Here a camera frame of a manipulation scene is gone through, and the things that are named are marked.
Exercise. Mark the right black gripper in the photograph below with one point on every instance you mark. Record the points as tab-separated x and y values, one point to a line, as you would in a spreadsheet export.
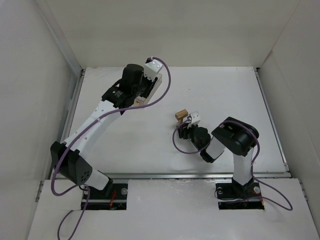
185	129

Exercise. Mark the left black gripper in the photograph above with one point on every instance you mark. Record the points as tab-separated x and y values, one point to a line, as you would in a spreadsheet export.
150	85

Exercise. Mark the clear plastic box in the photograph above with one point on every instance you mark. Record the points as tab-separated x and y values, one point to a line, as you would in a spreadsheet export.
152	86

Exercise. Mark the striped dark wood block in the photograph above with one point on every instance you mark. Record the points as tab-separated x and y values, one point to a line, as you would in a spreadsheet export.
181	114

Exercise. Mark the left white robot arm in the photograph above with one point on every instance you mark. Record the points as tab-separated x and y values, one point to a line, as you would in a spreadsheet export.
69	156

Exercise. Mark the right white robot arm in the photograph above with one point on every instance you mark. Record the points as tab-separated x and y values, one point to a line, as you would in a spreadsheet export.
232	134

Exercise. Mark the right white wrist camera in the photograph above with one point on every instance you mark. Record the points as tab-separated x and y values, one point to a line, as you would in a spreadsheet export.
193	118

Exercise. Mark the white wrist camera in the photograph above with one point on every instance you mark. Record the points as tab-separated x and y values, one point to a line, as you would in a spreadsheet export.
193	118
151	68

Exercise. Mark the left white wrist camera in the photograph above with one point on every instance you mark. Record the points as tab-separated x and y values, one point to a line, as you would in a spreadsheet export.
151	68

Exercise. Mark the aluminium left rail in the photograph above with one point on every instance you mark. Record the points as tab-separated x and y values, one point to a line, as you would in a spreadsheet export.
70	105

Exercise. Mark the aluminium rail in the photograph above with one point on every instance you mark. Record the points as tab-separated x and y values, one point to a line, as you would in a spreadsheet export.
70	105
156	176

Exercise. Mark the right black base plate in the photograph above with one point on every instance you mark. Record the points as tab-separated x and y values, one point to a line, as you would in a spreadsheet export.
230	199

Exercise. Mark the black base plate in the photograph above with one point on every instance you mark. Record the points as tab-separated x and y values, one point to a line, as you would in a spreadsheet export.
230	199
116	200

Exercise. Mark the aluminium front rail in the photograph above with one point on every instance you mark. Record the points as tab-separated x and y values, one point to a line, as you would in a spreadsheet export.
156	176

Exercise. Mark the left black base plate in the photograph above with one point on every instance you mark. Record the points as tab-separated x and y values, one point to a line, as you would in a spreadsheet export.
116	200

